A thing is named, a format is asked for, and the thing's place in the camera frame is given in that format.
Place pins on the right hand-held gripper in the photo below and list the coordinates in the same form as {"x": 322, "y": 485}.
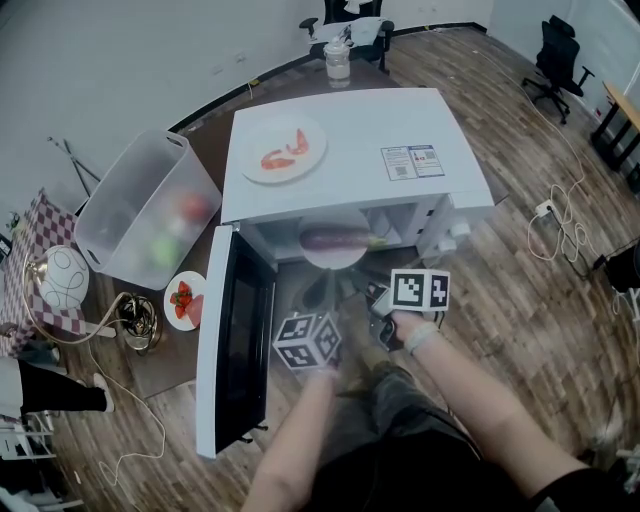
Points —
{"x": 417, "y": 290}

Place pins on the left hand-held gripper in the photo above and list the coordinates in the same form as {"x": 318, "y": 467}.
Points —
{"x": 307, "y": 342}

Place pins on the white microwave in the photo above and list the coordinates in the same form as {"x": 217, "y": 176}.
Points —
{"x": 350, "y": 125}

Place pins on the person's left forearm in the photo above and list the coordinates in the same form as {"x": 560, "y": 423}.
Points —
{"x": 290, "y": 440}

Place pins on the person's right forearm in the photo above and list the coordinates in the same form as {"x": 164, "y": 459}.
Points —
{"x": 480, "y": 410}

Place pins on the person's right hand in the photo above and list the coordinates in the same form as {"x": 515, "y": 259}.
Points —
{"x": 407, "y": 320}

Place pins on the glass turntable plate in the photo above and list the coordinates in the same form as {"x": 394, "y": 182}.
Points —
{"x": 332, "y": 260}

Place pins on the white wristband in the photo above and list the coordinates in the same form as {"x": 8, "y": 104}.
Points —
{"x": 422, "y": 337}

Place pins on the pink meat slice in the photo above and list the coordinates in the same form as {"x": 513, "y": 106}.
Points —
{"x": 196, "y": 310}

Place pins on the blue and white label sticker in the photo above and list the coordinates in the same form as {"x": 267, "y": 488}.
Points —
{"x": 412, "y": 162}

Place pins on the red strawberries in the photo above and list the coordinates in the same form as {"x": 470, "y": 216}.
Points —
{"x": 181, "y": 299}

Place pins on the large white plate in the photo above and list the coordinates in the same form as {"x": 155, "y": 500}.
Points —
{"x": 310, "y": 160}

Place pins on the orange shrimp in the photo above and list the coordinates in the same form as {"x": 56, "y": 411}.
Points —
{"x": 280, "y": 159}

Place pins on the small white plate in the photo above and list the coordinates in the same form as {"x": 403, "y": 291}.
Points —
{"x": 176, "y": 322}

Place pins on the red tomato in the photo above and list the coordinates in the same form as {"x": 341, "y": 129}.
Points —
{"x": 194, "y": 206}

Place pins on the green vegetable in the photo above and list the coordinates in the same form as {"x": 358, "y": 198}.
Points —
{"x": 165, "y": 250}

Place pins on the person's dark trousers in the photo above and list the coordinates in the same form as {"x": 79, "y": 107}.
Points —
{"x": 400, "y": 450}

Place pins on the white power strip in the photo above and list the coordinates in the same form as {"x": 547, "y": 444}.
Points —
{"x": 545, "y": 207}

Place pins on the translucent plastic bin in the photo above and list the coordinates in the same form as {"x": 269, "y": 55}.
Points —
{"x": 125, "y": 210}

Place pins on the glass jar with lid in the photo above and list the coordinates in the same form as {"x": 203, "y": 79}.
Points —
{"x": 338, "y": 62}

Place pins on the gold lamp with white globe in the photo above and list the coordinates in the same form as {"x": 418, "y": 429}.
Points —
{"x": 62, "y": 275}

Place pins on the black office chair with clothes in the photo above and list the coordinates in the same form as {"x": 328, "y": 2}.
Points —
{"x": 350, "y": 27}

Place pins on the metal tripod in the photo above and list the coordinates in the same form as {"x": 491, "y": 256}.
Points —
{"x": 75, "y": 162}

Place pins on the checkered cloth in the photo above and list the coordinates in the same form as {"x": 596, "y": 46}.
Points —
{"x": 50, "y": 222}

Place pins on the wooden desk with black legs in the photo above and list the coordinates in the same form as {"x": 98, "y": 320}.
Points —
{"x": 622, "y": 107}

